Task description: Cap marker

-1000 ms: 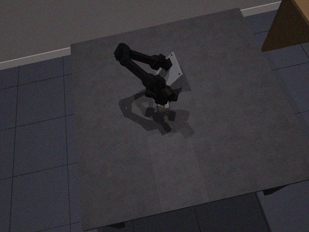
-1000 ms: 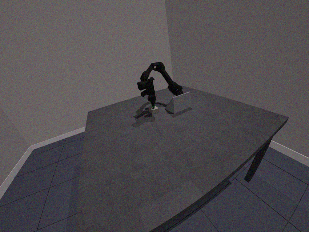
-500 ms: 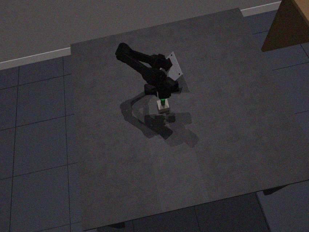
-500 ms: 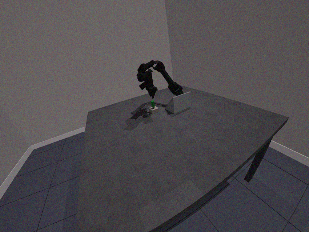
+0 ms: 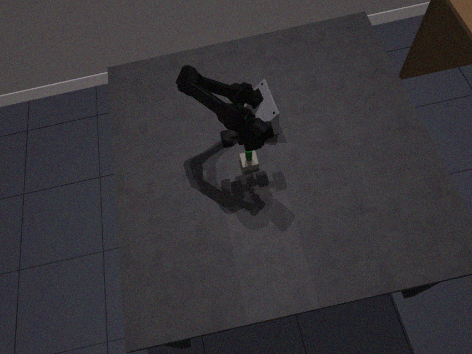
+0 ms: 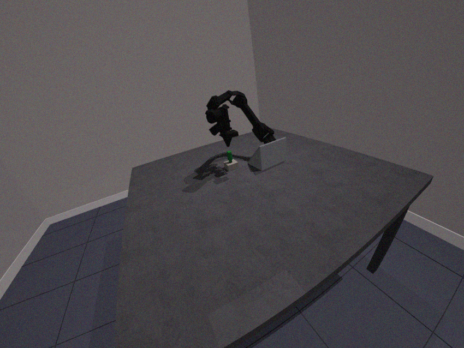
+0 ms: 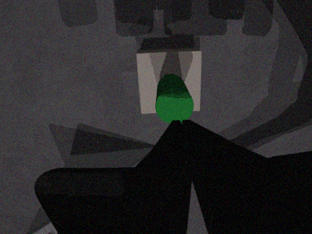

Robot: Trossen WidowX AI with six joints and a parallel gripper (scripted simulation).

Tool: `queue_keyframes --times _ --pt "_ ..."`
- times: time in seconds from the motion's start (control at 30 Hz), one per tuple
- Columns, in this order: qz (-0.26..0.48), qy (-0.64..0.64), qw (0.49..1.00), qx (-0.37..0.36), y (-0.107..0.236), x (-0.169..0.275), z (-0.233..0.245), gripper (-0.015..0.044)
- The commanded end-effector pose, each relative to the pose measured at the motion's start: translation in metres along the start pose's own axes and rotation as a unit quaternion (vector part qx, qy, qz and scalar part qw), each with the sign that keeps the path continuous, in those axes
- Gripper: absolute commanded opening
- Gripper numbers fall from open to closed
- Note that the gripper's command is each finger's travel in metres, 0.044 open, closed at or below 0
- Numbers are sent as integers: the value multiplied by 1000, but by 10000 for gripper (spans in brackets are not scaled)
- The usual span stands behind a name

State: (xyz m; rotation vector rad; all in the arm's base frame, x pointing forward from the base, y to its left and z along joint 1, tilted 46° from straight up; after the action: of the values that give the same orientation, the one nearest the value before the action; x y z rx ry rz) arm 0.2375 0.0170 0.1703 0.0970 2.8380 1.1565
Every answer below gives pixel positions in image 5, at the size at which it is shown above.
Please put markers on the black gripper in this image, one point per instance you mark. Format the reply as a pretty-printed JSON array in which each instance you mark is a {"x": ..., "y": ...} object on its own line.
[{"x": 227, "y": 137}]

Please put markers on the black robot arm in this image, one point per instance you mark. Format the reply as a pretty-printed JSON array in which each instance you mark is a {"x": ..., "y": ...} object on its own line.
[{"x": 234, "y": 115}]

